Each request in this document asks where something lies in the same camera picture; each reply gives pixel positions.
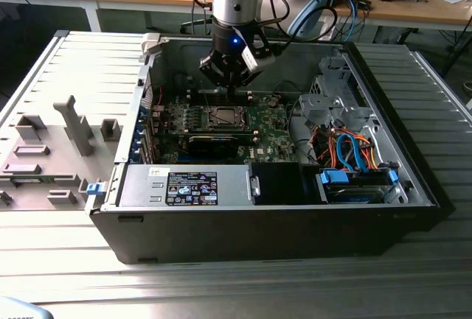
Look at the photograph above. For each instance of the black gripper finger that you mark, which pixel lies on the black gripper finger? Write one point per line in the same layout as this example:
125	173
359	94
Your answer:
241	76
214	68

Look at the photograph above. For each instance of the silver CPU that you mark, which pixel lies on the silver CPU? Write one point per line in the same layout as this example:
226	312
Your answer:
225	116

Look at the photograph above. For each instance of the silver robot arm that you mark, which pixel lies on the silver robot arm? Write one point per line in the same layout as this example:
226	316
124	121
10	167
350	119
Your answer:
226	9

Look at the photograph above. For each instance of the black RAM slot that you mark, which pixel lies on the black RAM slot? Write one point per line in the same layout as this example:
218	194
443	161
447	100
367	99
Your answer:
197	102
197	93
197	99
197	96

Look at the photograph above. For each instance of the green motherboard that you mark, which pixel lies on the green motherboard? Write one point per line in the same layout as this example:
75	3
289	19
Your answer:
274	131

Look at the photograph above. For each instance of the pale case release latch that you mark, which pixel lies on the pale case release latch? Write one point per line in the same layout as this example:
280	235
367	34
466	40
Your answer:
151	44

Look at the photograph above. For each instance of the black graphics card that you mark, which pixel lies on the black graphics card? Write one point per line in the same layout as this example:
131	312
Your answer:
212	146

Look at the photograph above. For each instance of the grey metal drive cage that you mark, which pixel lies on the grey metal drive cage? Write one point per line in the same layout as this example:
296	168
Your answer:
321	103

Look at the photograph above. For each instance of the grey power supply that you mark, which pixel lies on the grey power supply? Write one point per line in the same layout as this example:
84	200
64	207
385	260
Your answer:
140	186

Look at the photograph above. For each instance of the black PC case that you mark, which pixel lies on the black PC case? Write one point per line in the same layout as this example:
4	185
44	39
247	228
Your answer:
258	234

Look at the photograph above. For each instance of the hard disk in blue carrier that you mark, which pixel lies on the hard disk in blue carrier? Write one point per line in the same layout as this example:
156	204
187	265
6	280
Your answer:
354	192

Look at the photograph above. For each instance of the blue plastic latch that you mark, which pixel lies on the blue plastic latch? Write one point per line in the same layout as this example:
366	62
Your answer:
94	189

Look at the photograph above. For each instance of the grey parts rack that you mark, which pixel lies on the grey parts rack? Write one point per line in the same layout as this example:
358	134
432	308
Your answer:
55	149

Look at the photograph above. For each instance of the pale blue teach pendant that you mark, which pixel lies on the pale blue teach pendant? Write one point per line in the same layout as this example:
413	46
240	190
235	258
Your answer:
18	309

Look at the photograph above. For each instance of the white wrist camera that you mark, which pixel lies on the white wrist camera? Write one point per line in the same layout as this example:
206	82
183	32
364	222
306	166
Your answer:
252	60

